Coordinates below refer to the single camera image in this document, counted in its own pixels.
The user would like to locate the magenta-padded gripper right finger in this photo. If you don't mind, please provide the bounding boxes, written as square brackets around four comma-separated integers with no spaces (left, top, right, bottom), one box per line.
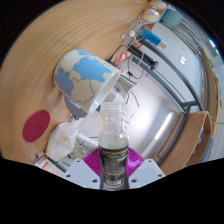
[126,147,166,190]

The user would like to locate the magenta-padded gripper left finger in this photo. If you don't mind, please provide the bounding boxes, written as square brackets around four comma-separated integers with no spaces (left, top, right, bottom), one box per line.
[63,147,102,190]

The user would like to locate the clear plastic bottle dark label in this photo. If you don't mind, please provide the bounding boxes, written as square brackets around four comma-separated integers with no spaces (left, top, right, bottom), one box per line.
[97,101,130,190]

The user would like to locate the white plastic bag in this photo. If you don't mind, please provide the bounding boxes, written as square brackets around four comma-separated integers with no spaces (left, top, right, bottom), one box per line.
[45,121,79,161]

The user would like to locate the white desk lamp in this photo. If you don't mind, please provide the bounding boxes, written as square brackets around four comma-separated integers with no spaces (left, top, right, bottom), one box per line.
[153,111,175,142]

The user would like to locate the flat round red coaster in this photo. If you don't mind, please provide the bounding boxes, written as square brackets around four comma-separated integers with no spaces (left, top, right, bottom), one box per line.
[22,109,52,143]

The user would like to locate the steel cylinder cup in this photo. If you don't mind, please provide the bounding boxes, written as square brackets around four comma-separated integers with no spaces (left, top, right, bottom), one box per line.
[114,74,136,98]

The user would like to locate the cream mug blue map print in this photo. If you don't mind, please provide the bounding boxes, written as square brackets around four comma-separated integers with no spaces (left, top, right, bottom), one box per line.
[53,49,122,120]

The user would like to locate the black electric shaver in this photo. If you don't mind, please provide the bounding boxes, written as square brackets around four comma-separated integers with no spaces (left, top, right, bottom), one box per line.
[128,44,159,69]

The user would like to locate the teal bed with pillow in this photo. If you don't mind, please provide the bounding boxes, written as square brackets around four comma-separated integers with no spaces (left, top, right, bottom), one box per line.
[161,8,184,28]

